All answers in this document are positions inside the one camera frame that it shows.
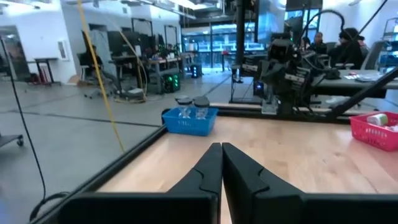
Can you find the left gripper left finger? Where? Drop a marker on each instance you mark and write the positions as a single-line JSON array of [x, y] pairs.
[[140, 208]]

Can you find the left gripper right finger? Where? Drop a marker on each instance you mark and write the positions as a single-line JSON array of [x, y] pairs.
[[280, 208]]

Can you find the green wall charger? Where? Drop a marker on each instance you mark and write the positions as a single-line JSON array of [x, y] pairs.
[[377, 119]]

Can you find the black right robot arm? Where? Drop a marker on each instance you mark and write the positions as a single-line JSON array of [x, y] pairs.
[[289, 71]]

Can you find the grey office chair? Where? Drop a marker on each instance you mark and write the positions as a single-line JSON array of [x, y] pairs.
[[373, 56]]

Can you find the blue plastic basket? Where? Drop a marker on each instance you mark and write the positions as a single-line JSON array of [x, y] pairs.
[[189, 124]]

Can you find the red plastic basket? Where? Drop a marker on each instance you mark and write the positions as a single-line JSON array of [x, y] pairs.
[[373, 133]]

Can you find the black equipment box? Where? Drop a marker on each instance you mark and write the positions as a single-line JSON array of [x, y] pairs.
[[258, 87]]

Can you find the computer with green lights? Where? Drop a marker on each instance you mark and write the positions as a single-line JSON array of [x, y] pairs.
[[171, 82]]

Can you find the grey work table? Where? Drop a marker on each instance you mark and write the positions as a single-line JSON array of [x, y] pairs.
[[351, 82]]

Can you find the black wheeled cart base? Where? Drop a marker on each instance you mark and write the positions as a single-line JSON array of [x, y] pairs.
[[12, 139]]

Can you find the computer with blue lights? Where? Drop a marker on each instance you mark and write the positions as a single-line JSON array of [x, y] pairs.
[[196, 71]]

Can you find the person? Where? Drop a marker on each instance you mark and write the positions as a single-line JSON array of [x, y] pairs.
[[318, 42], [348, 46], [93, 60]]

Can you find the small black side table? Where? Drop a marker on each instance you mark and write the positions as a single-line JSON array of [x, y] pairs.
[[46, 68]]

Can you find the black building pillar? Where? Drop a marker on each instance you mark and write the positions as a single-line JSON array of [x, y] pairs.
[[240, 31]]

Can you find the black table frame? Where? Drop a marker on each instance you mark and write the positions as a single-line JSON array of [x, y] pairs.
[[124, 161]]

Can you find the white wall box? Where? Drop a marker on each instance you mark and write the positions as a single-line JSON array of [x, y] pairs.
[[63, 49]]

